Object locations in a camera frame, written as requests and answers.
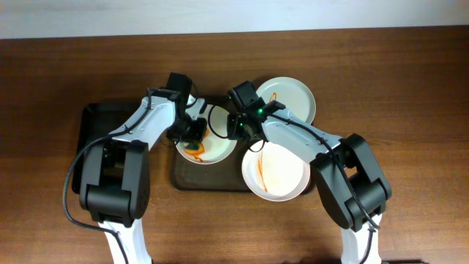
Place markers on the white plate back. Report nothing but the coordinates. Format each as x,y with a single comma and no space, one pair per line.
294,94

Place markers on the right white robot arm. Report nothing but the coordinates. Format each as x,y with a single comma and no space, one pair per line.
352,187

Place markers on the white plate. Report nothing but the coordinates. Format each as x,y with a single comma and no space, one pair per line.
274,173
294,94
213,148

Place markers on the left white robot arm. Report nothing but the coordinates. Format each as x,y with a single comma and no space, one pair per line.
118,206

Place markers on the black plastic tray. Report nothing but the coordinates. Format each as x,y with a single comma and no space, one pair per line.
99,119

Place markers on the white plate front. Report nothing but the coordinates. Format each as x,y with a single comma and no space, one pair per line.
274,173

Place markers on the brown serving tray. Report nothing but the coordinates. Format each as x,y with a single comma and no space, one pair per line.
223,174

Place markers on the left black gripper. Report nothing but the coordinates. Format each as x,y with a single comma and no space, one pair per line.
196,131

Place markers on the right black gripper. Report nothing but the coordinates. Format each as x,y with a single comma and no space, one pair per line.
238,129

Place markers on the orange green sponge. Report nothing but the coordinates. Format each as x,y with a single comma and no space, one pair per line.
194,148

